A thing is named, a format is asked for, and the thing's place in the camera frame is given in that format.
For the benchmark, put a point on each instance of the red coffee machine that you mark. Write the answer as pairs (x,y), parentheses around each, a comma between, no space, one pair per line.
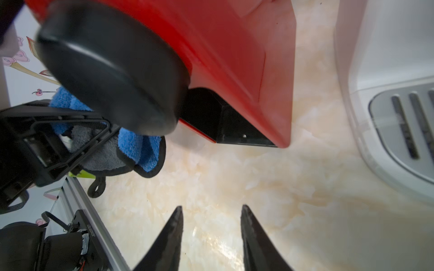
(225,69)

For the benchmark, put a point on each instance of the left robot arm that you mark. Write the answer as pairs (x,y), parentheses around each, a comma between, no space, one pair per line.
(26,246)

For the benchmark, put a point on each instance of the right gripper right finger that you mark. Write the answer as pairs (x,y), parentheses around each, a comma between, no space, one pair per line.
(259,252)

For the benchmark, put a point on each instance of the aluminium front rail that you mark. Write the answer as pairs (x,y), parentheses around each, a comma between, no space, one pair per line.
(72,197)

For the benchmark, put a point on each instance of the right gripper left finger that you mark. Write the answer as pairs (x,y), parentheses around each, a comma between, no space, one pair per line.
(165,252)

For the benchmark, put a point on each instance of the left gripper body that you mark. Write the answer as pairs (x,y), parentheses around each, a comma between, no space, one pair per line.
(31,152)

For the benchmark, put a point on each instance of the small green cylinder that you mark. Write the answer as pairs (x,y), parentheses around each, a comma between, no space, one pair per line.
(82,174)

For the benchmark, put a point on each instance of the blue grey cleaning cloth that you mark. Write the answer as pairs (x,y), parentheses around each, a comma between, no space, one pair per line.
(122,153)

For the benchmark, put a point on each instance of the white coffee machine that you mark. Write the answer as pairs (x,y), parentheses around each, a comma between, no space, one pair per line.
(384,53)

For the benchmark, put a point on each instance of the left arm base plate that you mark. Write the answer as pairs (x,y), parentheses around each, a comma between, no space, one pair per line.
(92,255)

